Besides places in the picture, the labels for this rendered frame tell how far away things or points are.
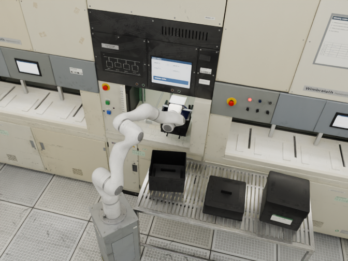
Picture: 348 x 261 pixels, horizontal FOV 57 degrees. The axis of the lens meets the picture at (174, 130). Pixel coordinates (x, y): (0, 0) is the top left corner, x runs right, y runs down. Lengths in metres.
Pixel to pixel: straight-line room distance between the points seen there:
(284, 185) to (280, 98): 0.61
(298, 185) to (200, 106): 0.89
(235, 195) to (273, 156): 0.54
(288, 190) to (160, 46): 1.32
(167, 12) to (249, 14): 0.49
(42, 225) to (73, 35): 1.86
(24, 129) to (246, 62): 2.17
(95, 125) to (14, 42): 0.88
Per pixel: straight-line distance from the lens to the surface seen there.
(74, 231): 3.33
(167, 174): 2.64
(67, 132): 3.10
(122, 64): 2.38
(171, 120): 2.22
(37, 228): 3.45
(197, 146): 2.62
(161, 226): 3.27
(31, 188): 3.76
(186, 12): 2.07
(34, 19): 2.54
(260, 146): 2.84
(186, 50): 2.18
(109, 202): 2.25
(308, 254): 2.57
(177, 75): 2.29
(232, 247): 3.23
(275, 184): 2.42
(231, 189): 2.49
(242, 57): 2.16
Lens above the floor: 2.81
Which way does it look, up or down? 43 degrees down
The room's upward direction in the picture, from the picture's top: 3 degrees clockwise
